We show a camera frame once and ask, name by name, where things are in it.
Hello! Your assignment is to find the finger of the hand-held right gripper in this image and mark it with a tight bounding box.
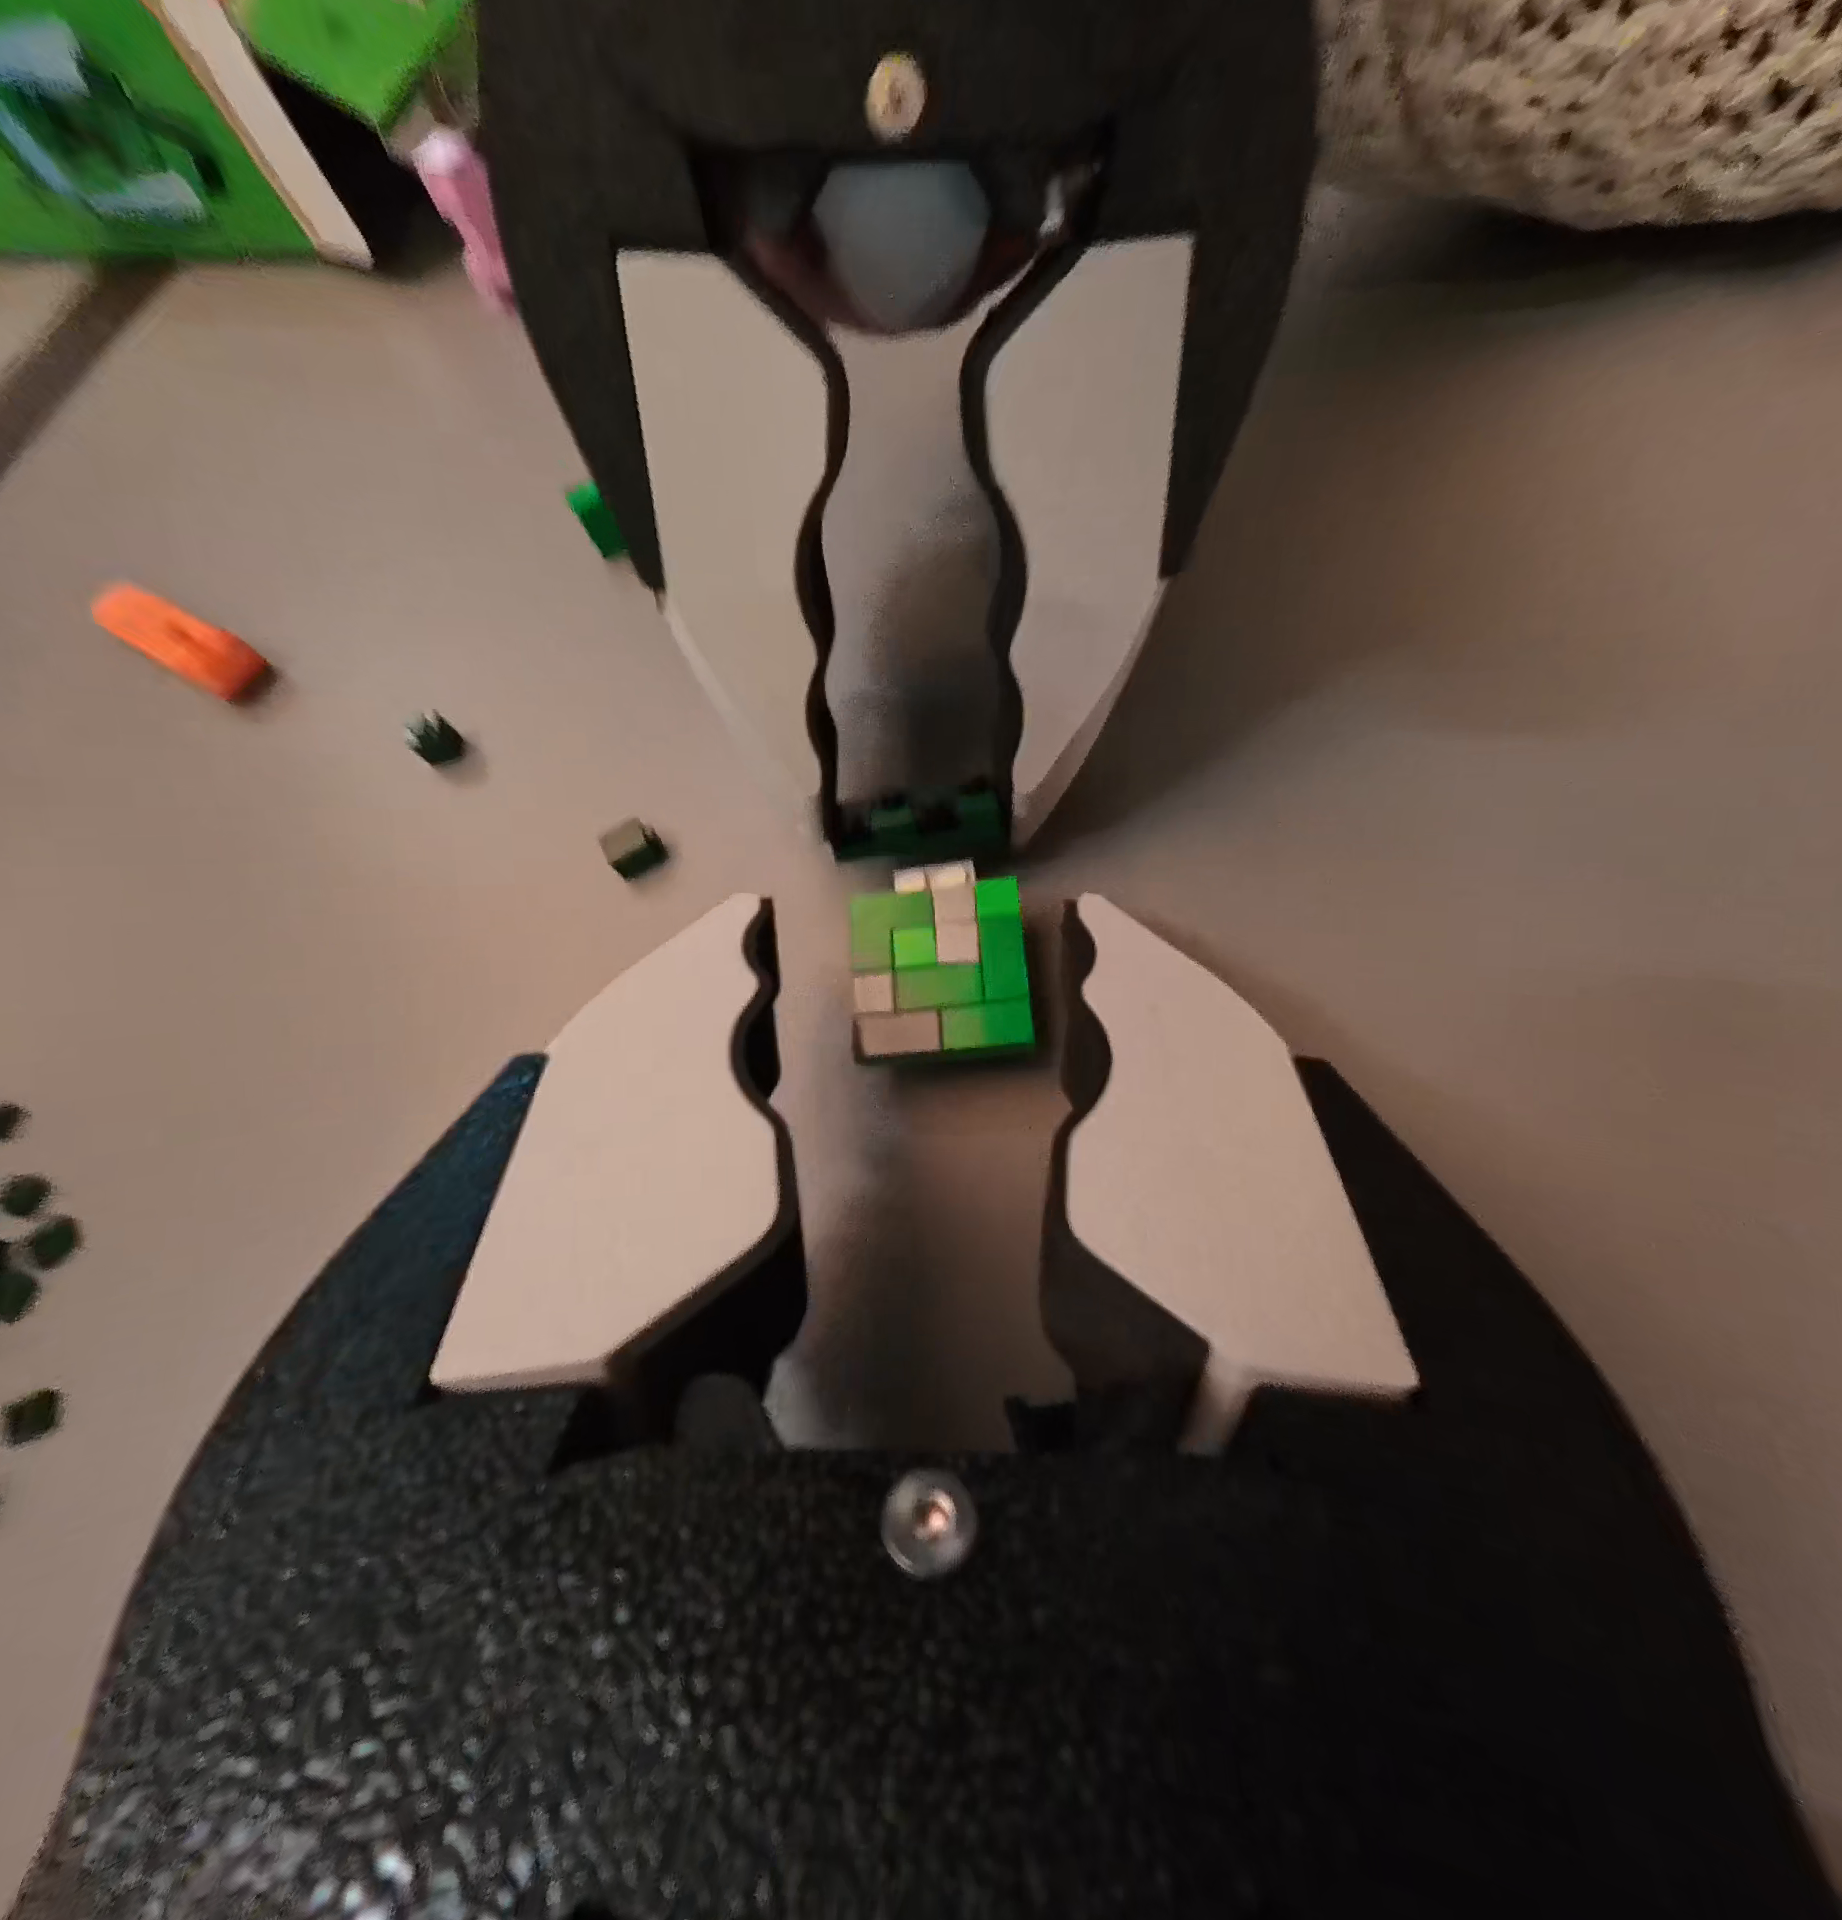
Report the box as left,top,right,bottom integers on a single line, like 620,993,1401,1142
965,230,1194,852
619,246,852,823

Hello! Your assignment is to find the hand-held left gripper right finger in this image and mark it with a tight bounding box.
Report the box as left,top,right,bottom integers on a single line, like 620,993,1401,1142
1039,895,1421,1459

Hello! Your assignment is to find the orange lego brick separator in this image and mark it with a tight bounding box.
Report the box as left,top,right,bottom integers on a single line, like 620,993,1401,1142
90,585,276,704

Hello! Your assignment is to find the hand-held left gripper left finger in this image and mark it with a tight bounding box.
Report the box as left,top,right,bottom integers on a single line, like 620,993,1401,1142
429,895,802,1397

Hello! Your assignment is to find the pink lego piece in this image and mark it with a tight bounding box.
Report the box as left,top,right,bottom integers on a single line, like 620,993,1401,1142
410,129,516,315

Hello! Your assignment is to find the green tiled lego assembly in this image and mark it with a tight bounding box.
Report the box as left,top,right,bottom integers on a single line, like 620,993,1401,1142
846,859,1042,1068

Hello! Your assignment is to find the pile of dark green lego plates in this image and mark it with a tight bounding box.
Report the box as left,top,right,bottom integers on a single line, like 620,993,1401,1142
0,1103,84,1557

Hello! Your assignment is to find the dark green grey lego piece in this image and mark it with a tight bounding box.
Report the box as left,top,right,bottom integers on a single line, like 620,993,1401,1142
830,779,1009,859

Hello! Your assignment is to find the green lego box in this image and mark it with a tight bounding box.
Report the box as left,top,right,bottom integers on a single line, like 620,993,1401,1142
0,0,481,276

